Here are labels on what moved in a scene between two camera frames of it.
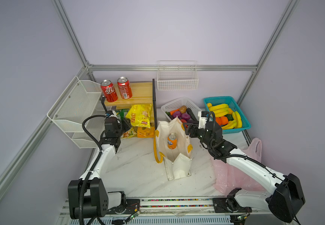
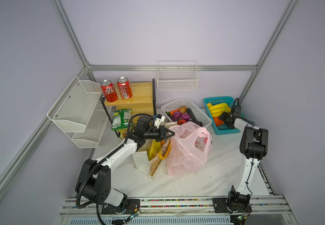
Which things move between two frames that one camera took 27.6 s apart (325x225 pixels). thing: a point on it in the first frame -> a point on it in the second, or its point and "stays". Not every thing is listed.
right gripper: x=192 y=127 -> x=223 y=116
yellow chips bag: x=139 y=115 -> x=153 y=147
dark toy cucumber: x=188 y=110 stays
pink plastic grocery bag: x=225 y=176 -> x=189 y=147
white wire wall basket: x=177 y=75 stays
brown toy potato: x=182 y=109 stays
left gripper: x=126 y=124 -> x=162 y=131
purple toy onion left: x=177 y=113 stays
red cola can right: x=124 y=87 stays
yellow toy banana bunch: x=219 y=110 stays
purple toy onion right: x=185 y=116 stays
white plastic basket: x=176 y=104 stays
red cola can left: x=108 y=90 stays
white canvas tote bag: x=172 y=142 -> x=141 y=161
